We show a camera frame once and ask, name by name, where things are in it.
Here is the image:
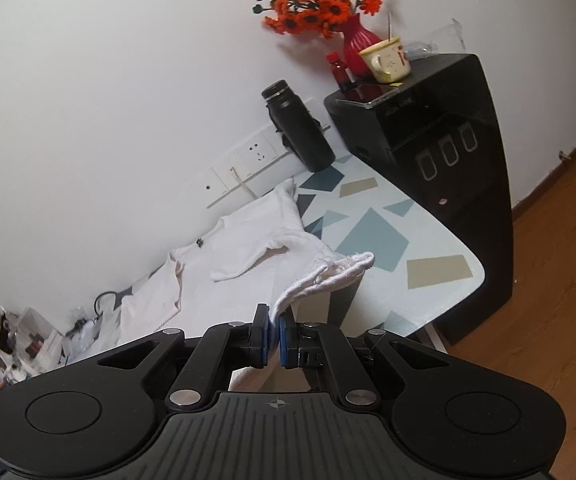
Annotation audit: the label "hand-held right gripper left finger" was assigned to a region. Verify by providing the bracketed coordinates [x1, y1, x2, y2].
[50, 304, 272, 411]

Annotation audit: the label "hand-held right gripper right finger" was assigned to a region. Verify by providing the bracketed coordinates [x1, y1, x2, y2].
[279, 312, 499, 409]

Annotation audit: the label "white textured sweater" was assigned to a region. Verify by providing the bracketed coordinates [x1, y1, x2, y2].
[168, 180, 376, 346]

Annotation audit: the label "cream cloth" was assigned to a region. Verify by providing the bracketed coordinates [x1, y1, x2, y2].
[116, 247, 189, 348]

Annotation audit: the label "black water bottle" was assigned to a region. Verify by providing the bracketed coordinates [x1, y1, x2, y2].
[261, 79, 336, 173]

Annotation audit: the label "black water dispenser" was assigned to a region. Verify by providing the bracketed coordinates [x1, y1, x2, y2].
[324, 52, 515, 346]

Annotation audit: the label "silver phone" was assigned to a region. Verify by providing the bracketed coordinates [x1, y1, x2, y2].
[335, 82, 416, 109]

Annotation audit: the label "small red bottle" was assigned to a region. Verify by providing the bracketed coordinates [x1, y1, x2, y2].
[325, 51, 351, 92]

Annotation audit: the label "cream mug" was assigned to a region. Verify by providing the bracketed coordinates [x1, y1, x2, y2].
[358, 36, 413, 84]

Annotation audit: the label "orange artificial flowers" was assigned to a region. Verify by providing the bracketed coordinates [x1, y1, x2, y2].
[252, 0, 389, 41]

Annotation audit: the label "white cable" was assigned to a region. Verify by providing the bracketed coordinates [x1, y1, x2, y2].
[228, 165, 259, 198]

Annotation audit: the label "black cable loop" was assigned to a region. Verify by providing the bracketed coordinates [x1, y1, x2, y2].
[94, 289, 118, 316]

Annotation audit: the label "white wall socket panel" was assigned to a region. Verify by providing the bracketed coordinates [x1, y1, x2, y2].
[205, 97, 326, 209]

